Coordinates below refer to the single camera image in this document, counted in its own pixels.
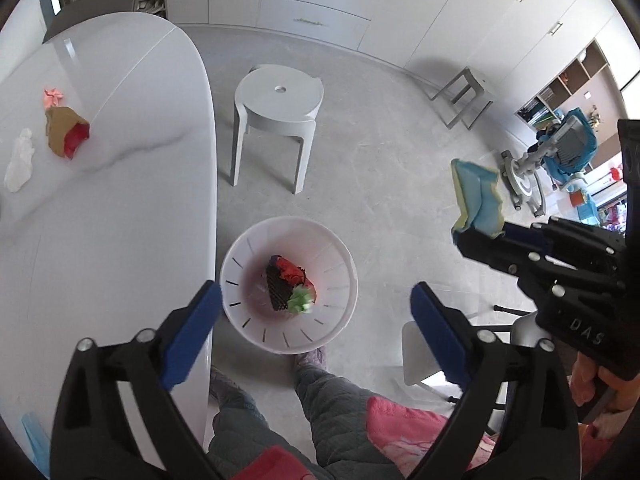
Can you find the grey square stool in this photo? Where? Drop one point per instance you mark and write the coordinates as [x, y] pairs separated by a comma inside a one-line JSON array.
[[462, 90]]

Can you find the grey fuzzy slipper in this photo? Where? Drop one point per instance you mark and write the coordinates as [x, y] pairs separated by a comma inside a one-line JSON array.
[[310, 360], [224, 382]]

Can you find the colourful toys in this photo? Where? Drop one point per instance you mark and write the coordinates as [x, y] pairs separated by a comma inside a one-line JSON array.
[[597, 210]]

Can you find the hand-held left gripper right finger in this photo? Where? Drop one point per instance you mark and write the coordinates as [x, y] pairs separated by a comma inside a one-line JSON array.
[[440, 335]]

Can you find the green paper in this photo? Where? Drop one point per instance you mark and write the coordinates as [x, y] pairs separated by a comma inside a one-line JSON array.
[[301, 301]]

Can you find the person's grey quilted trousers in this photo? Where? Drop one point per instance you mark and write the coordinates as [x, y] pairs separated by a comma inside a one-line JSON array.
[[330, 405]]

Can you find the white plastic bin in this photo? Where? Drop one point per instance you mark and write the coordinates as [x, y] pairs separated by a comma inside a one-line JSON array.
[[330, 260]]

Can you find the black foam net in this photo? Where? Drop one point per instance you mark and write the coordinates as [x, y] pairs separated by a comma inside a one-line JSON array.
[[277, 285]]

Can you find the wooden open shelf unit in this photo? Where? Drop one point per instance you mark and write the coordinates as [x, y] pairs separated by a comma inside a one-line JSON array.
[[565, 85]]

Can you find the red paper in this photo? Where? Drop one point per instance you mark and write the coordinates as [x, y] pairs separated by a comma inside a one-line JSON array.
[[292, 270]]

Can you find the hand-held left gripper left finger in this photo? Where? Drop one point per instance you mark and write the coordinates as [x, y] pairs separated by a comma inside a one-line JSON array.
[[192, 335]]

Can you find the white tissue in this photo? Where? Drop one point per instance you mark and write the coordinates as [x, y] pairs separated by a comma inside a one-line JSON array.
[[19, 162]]

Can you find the brown paper bag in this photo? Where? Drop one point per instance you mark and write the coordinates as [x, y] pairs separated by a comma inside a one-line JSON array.
[[62, 130]]

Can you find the grey drawer cabinet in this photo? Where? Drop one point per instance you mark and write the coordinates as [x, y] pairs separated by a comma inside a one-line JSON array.
[[310, 5]]

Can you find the tall grey cabinet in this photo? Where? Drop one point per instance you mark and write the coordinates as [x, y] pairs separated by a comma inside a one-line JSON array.
[[500, 20]]

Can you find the pink origami paper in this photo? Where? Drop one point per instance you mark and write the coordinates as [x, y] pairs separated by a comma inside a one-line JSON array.
[[54, 98]]

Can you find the blue face mask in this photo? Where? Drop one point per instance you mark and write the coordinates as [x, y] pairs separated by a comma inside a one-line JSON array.
[[35, 442]]

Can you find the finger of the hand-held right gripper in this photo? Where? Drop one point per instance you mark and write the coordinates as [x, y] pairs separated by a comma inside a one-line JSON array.
[[530, 236], [492, 250]]

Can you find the blue and grey child chair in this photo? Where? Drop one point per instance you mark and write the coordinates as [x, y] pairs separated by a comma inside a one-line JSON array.
[[570, 145]]

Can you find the white round stool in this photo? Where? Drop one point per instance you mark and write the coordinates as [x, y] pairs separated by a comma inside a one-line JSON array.
[[277, 95]]

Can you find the grey upholstered chair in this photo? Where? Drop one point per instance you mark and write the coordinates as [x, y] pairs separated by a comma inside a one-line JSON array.
[[95, 5]]

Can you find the person's right hand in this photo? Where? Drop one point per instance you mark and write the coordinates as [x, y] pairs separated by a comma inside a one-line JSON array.
[[590, 385]]

